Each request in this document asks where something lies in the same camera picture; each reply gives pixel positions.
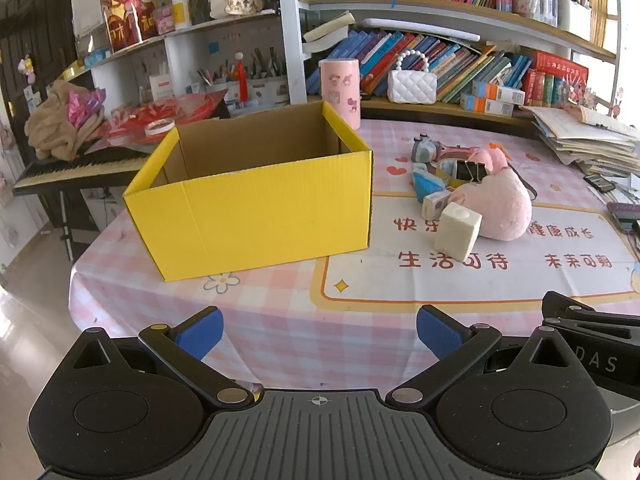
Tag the white quilted purse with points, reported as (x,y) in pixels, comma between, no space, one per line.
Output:
(412,87)

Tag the red dictionaries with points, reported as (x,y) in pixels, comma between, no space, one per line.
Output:
(555,75)

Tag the beige fleece cloth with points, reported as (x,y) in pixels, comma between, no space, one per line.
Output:
(50,125)

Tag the red gift bag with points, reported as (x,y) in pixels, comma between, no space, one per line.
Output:
(125,25)

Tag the black binder clip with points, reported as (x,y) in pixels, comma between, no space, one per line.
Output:
(467,171)

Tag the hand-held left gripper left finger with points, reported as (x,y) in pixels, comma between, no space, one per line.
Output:
(200,336)

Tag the pink checked printed tablecloth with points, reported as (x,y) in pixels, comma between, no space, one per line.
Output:
(300,320)

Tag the white rod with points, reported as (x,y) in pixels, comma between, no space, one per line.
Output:
(420,27)

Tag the red tassel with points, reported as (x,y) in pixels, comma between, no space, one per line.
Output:
(243,82)

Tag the yellow cardboard box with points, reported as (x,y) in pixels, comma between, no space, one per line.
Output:
(250,220)

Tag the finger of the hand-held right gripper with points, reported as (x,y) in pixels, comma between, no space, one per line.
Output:
(580,322)

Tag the pink cylinder holder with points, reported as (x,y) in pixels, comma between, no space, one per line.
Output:
(340,90)

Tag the pink heart plush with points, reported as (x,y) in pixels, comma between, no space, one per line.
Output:
(500,207)

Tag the white charger plug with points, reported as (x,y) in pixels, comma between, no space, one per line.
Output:
(434,205)

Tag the white shelf post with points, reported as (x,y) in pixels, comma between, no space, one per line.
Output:
(292,35)

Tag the white bottle yellow label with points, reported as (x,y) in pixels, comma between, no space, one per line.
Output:
(181,10)

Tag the white tape roll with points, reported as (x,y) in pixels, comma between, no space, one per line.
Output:
(148,129)

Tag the black keyboard piano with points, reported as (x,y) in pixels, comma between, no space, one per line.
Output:
(65,167)

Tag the stack of papers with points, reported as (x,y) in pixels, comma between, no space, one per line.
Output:
(580,140)

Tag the orange white box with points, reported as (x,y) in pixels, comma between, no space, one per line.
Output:
(500,92)
(487,106)

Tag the pink foil wrap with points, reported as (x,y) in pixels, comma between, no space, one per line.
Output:
(85,105)

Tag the small pink box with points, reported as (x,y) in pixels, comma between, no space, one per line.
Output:
(163,21)

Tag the white box red label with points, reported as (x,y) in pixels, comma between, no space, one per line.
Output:
(161,89)

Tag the blue plastic cover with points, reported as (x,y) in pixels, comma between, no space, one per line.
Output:
(425,185)

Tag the white foam cube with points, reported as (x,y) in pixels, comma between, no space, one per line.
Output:
(457,232)

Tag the dark wooden door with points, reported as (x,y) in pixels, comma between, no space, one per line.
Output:
(35,20)

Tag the white pen organisers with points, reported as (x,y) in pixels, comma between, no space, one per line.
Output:
(267,90)

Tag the red paper decorations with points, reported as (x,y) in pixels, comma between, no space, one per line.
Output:
(190,107)

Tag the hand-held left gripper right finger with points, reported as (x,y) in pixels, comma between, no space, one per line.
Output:
(440,334)

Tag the lying white books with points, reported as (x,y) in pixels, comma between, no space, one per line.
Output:
(327,35)

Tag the small hanging doll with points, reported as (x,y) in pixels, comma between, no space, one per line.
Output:
(26,70)

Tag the yellow tape roll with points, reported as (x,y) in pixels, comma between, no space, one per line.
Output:
(442,170)

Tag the row of blue books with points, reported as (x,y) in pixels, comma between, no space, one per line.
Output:
(450,60)

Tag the black keyboard stand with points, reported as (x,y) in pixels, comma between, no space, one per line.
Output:
(75,215)

